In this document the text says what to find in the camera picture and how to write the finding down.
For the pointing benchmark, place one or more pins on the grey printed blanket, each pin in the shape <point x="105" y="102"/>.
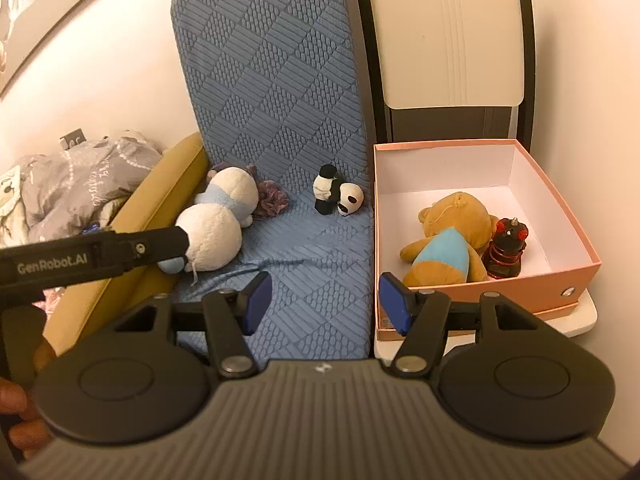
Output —
<point x="75" y="185"/>

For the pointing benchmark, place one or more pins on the pink cloth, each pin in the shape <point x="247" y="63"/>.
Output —
<point x="54" y="302"/>

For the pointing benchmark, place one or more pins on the mustard yellow pillow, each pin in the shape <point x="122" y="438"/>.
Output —
<point x="150" y="195"/>

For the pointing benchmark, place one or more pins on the person's left hand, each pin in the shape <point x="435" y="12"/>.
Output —
<point x="12" y="400"/>

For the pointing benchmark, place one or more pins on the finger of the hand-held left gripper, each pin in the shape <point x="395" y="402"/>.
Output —
<point x="160" y="245"/>

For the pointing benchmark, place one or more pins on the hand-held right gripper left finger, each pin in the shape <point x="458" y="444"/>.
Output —
<point x="257" y="305"/>

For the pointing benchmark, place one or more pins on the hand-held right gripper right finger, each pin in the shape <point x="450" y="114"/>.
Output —
<point x="395" y="305"/>

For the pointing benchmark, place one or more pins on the red and black robot toy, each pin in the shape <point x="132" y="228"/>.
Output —
<point x="505" y="255"/>

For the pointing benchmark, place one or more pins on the grey wall hook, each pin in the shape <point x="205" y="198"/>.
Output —
<point x="73" y="141"/>

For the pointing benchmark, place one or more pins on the brown teddy bear blue shirt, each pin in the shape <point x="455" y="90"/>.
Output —
<point x="450" y="255"/>

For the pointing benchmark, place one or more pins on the panda plush toy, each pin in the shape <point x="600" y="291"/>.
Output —
<point x="350" y="197"/>

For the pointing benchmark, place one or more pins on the blue textured cushion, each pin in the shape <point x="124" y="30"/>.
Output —
<point x="280" y="85"/>

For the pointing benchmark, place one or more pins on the pink cardboard box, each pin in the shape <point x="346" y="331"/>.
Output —
<point x="550" y="285"/>

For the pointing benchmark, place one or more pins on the framed wall picture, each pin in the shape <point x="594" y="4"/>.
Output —
<point x="30" y="10"/>

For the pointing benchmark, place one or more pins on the white and blue plush toy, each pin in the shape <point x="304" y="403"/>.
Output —
<point x="210" y="230"/>

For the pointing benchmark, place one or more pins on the beige and black folding chair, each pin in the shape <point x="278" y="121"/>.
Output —
<point x="450" y="35"/>

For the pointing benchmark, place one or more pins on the purple fluffy plush toy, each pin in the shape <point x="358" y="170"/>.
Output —
<point x="272" y="200"/>

